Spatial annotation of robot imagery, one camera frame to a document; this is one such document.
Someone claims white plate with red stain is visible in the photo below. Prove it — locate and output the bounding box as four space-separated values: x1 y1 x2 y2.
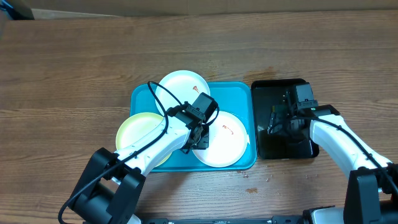
155 70 211 111

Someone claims white plate front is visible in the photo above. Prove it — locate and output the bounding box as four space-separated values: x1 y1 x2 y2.
193 111 248 168

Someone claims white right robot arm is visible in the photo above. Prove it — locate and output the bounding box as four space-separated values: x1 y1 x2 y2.
267 83 397 224

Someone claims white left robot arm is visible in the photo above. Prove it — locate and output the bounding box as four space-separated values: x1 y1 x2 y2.
63 93 218 224

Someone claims black rectangular tray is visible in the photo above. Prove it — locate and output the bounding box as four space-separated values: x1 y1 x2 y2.
251 78 319 159

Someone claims blue plastic tray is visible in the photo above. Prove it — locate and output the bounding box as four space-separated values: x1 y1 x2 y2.
130 82 257 172

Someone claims yellow green plate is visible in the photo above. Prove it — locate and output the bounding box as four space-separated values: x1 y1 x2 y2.
115 112 165 161

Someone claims brown cardboard backdrop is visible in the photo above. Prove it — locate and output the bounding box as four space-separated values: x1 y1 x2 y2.
22 0 397 16

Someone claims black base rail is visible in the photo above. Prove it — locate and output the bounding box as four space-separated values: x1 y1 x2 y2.
141 215 310 224

